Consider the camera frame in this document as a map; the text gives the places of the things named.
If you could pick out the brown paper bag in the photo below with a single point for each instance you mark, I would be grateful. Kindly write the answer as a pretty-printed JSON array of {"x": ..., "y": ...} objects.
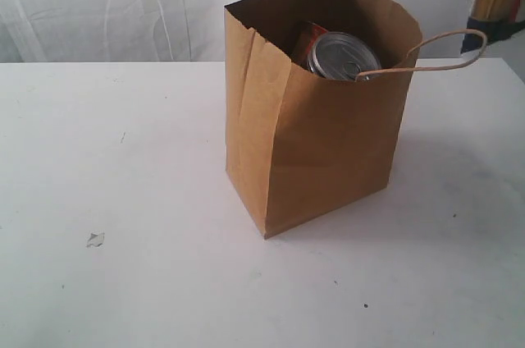
[{"x": 301, "y": 143}]

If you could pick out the silver pull-tab tin can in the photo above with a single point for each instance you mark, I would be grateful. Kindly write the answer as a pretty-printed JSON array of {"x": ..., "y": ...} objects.
[{"x": 341, "y": 56}]

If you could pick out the brown coffee pouch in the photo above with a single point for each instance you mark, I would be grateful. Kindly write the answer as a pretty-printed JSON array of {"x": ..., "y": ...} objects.
[{"x": 305, "y": 35}]

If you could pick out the small clear plastic scrap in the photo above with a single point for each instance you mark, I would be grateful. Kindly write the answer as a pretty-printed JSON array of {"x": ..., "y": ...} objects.
[{"x": 95, "y": 240}]

